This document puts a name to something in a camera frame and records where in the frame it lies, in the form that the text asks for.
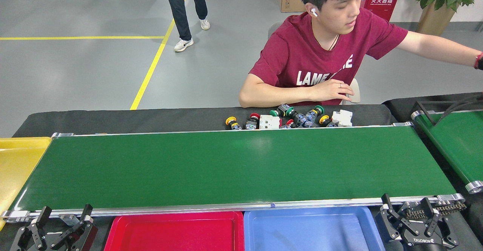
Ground potted plant in gold pot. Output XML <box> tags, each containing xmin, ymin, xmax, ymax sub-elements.
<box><xmin>408</xmin><ymin>0</ymin><xmax>483</xmax><ymax>36</ymax></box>

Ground long green conveyor belt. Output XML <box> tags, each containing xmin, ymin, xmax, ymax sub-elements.
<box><xmin>1</xmin><ymin>122</ymin><xmax>466</xmax><ymax>223</ymax></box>

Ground white breaker with red lever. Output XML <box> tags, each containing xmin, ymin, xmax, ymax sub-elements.
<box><xmin>332</xmin><ymin>109</ymin><xmax>354</xmax><ymax>127</ymax></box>

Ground black drive chain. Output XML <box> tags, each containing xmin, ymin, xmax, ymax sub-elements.
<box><xmin>406</xmin><ymin>202</ymin><xmax>467</xmax><ymax>221</ymax></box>

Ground blue plastic tray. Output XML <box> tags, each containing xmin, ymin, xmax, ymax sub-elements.
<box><xmin>244</xmin><ymin>206</ymin><xmax>386</xmax><ymax>251</ymax></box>

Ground green push button switch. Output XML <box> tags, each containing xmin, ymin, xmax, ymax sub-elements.
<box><xmin>269</xmin><ymin>104</ymin><xmax>289</xmax><ymax>118</ymax></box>
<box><xmin>286</xmin><ymin>107</ymin><xmax>309</xmax><ymax>128</ymax></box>
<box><xmin>306</xmin><ymin>105</ymin><xmax>325</xmax><ymax>128</ymax></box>

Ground short green conveyor belt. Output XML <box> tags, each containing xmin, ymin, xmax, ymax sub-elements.
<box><xmin>411</xmin><ymin>109</ymin><xmax>483</xmax><ymax>194</ymax></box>

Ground yellow plastic tray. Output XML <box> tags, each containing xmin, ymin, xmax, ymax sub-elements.
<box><xmin>0</xmin><ymin>137</ymin><xmax>52</xmax><ymax>231</ymax></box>

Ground person's right hand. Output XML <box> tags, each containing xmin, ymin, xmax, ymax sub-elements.
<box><xmin>310</xmin><ymin>79</ymin><xmax>355</xmax><ymax>103</ymax></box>

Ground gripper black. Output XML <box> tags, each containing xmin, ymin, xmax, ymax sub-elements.
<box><xmin>379</xmin><ymin>194</ymin><xmax>459</xmax><ymax>251</ymax></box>

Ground person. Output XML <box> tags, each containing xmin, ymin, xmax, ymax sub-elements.
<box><xmin>158</xmin><ymin>0</ymin><xmax>211</xmax><ymax>52</ymax></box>
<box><xmin>238</xmin><ymin>0</ymin><xmax>483</xmax><ymax>108</ymax></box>

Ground small black table cover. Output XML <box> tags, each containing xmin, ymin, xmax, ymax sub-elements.
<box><xmin>382</xmin><ymin>92</ymin><xmax>483</xmax><ymax>221</ymax></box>

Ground yellow push button switch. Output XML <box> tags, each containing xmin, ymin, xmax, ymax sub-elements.
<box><xmin>225</xmin><ymin>116</ymin><xmax>242</xmax><ymax>131</ymax></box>
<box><xmin>319</xmin><ymin>115</ymin><xmax>338</xmax><ymax>128</ymax></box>

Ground large black table cover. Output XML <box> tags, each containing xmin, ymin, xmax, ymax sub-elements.
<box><xmin>0</xmin><ymin>104</ymin><xmax>480</xmax><ymax>251</ymax></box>

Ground red plastic tray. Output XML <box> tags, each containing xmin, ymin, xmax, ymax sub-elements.
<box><xmin>104</xmin><ymin>211</ymin><xmax>245</xmax><ymax>251</ymax></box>

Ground white circuit breaker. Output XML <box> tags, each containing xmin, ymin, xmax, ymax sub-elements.
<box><xmin>259</xmin><ymin>115</ymin><xmax>282</xmax><ymax>130</ymax></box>

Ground black cable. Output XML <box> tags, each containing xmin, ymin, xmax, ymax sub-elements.
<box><xmin>440</xmin><ymin>94</ymin><xmax>483</xmax><ymax>126</ymax></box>

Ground red fire extinguisher box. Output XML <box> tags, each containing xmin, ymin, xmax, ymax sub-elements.
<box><xmin>360</xmin><ymin>0</ymin><xmax>403</xmax><ymax>22</ymax></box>

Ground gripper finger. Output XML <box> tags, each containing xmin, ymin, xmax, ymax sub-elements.
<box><xmin>9</xmin><ymin>206</ymin><xmax>52</xmax><ymax>251</ymax></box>
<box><xmin>50</xmin><ymin>204</ymin><xmax>98</xmax><ymax>251</ymax></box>

